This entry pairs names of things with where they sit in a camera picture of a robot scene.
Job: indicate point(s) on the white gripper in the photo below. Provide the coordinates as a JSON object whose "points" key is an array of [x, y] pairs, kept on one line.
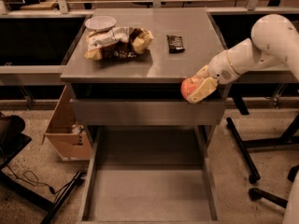
{"points": [[220, 67]]}

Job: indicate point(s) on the red apple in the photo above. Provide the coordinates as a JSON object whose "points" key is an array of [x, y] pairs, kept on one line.
{"points": [[189, 85]]}

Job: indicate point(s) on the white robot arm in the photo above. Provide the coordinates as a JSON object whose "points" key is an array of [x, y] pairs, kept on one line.
{"points": [[273, 39]]}

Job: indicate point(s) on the grey metal drawer cabinet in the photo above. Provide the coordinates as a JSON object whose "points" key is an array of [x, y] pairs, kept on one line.
{"points": [[155, 75]]}

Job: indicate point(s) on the open middle drawer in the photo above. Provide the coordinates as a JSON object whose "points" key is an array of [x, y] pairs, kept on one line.
{"points": [[149, 175]]}

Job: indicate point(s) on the dark chocolate bar wrapper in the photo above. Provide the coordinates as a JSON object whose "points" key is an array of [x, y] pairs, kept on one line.
{"points": [[175, 44]]}

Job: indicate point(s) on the crumpled chip bag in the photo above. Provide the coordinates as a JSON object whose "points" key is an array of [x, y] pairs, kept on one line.
{"points": [[119, 43]]}

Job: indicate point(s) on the cardboard box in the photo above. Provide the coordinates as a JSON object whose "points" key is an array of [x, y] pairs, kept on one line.
{"points": [[66, 134]]}

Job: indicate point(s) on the black stand leg left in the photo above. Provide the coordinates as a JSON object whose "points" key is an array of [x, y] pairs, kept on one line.
{"points": [[67, 189]]}

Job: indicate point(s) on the black chair left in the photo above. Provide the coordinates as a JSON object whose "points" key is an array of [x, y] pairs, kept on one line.
{"points": [[12, 138]]}

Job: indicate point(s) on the metal railing frame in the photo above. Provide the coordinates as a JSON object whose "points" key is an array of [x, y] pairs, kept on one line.
{"points": [[36, 41]]}

